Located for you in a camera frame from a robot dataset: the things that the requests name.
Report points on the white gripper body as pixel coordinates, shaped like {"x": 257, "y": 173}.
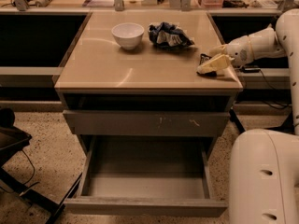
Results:
{"x": 238, "y": 50}

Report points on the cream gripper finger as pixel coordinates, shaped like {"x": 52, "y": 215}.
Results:
{"x": 217, "y": 50}
{"x": 219, "y": 62}

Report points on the black rxbar chocolate bar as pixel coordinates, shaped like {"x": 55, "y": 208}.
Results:
{"x": 204, "y": 59}

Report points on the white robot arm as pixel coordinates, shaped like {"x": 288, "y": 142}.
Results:
{"x": 264, "y": 164}

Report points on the closed grey top drawer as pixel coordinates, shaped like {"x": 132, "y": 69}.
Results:
{"x": 146, "y": 123}

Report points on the grey drawer cabinet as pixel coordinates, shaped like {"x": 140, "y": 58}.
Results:
{"x": 99, "y": 75}

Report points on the open grey middle drawer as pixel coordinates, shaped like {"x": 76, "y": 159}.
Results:
{"x": 155, "y": 176}

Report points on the white rod with black base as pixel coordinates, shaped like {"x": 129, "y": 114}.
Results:
{"x": 249, "y": 69}

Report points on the crumpled blue chip bag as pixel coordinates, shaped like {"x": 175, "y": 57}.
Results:
{"x": 168, "y": 36}

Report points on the white ceramic bowl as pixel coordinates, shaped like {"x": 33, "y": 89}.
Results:
{"x": 128, "y": 35}

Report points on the black chair left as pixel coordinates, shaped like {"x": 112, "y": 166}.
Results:
{"x": 13, "y": 140}

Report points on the black wheeled stand frame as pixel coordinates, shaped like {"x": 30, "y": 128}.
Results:
{"x": 236, "y": 121}

